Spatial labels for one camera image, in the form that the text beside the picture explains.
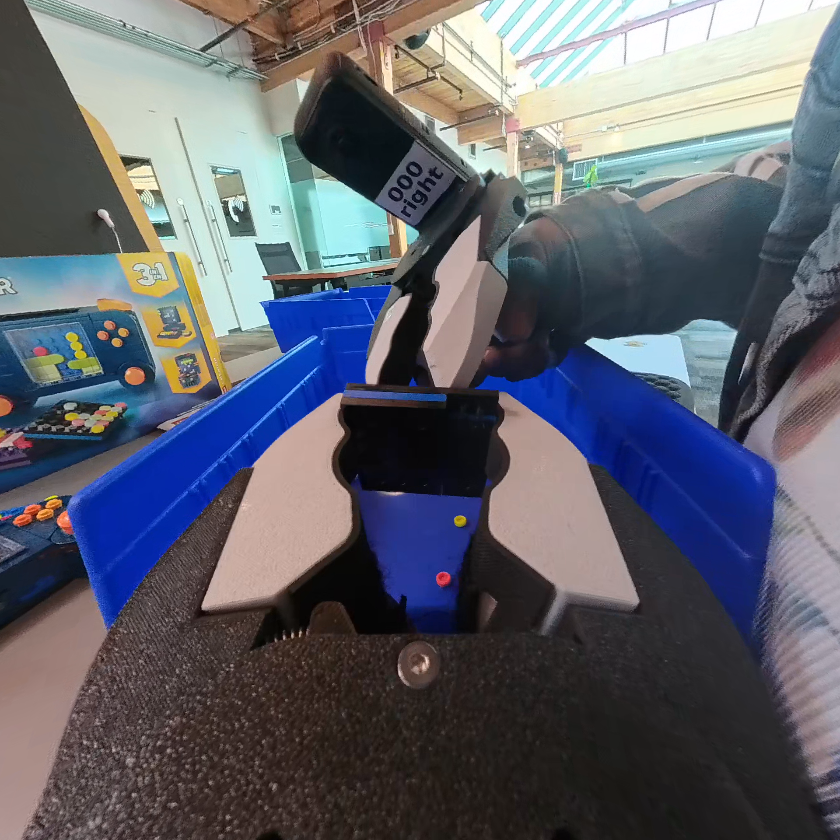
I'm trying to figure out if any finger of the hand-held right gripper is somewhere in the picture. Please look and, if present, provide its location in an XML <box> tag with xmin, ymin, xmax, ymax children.
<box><xmin>364</xmin><ymin>292</ymin><xmax>431</xmax><ymax>387</ymax></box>
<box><xmin>422</xmin><ymin>215</ymin><xmax>509</xmax><ymax>389</ymax></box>

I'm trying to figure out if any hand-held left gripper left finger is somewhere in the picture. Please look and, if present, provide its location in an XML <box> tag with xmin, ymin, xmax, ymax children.
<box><xmin>200</xmin><ymin>392</ymin><xmax>363</xmax><ymax>616</ymax></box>

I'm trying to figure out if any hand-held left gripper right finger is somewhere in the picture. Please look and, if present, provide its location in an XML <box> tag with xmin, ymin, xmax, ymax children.
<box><xmin>481</xmin><ymin>390</ymin><xmax>642</xmax><ymax>634</ymax></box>

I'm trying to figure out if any black toy brick plate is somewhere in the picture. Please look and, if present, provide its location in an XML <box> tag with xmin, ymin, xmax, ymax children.
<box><xmin>340</xmin><ymin>384</ymin><xmax>504</xmax><ymax>497</ymax></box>

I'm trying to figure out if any large blue storage bin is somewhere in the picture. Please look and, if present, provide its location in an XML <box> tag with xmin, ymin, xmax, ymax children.
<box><xmin>67</xmin><ymin>325</ymin><xmax>777</xmax><ymax>651</ymax></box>

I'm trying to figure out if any person's right hand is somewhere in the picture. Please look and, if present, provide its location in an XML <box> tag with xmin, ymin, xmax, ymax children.
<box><xmin>471</xmin><ymin>189</ymin><xmax>642</xmax><ymax>388</ymax></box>

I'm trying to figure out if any wooden office table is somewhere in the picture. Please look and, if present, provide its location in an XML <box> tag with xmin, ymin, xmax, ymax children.
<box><xmin>262</xmin><ymin>258</ymin><xmax>403</xmax><ymax>298</ymax></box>

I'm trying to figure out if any black office chair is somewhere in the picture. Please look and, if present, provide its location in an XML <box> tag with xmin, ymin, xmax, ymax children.
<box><xmin>255</xmin><ymin>241</ymin><xmax>304</xmax><ymax>278</ymax></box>

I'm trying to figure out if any black mesh object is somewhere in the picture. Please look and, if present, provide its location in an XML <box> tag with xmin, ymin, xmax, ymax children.
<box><xmin>632</xmin><ymin>369</ymin><xmax>697</xmax><ymax>412</ymax></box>

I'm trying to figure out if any toy brick set box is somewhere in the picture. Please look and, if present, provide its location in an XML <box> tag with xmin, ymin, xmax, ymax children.
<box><xmin>0</xmin><ymin>251</ymin><xmax>232</xmax><ymax>494</ymax></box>

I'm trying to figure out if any person's striped shirt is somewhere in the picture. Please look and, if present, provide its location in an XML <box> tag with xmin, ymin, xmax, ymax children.
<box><xmin>742</xmin><ymin>322</ymin><xmax>840</xmax><ymax>824</ymax></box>

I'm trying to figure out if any dark blue toy game console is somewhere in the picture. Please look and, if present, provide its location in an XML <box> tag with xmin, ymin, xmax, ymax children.
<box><xmin>0</xmin><ymin>494</ymin><xmax>88</xmax><ymax>630</ymax></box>

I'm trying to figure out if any black board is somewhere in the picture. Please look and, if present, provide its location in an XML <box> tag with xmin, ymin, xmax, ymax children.
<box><xmin>0</xmin><ymin>0</ymin><xmax>151</xmax><ymax>258</ymax></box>

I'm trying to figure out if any person's dark denim jacket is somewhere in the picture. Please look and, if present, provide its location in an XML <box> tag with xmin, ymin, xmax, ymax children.
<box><xmin>717</xmin><ymin>0</ymin><xmax>840</xmax><ymax>442</ymax></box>

